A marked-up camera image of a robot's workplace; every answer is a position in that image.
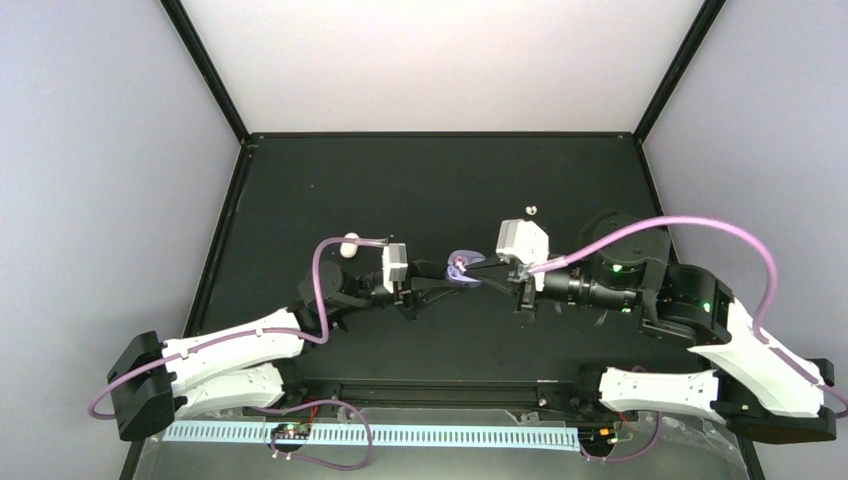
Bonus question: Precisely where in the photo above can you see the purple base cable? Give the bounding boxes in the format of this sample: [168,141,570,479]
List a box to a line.
[578,367,665,464]
[251,397,376,473]

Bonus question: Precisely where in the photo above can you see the black frame post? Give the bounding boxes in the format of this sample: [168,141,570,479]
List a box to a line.
[633,0,726,145]
[160,0,250,144]

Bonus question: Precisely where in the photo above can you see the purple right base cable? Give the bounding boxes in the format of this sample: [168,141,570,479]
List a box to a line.
[578,367,665,464]

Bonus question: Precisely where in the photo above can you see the light blue slotted cable duct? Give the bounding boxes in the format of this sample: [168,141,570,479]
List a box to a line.
[160,420,580,452]

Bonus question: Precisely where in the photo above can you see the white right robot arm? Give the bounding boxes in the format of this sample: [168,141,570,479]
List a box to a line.
[447,212,837,445]

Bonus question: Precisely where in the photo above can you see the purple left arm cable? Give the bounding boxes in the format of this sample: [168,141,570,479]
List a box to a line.
[87,236,391,421]

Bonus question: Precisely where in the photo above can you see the white oval capsule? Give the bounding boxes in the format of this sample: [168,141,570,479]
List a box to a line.
[339,232,359,259]

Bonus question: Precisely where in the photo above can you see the black frame post right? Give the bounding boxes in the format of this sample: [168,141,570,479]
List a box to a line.
[633,0,726,145]

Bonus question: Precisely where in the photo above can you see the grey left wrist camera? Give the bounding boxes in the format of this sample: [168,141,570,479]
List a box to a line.
[381,243,408,292]

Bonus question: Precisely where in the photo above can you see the black frame post left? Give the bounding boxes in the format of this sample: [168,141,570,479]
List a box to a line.
[160,0,250,144]

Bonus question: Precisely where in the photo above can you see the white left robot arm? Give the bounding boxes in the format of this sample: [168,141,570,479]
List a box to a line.
[89,261,472,442]

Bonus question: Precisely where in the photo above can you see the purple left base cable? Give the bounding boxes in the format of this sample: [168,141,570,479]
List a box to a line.
[251,397,376,473]

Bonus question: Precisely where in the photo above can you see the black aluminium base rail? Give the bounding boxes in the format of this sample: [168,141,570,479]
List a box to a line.
[271,379,638,427]

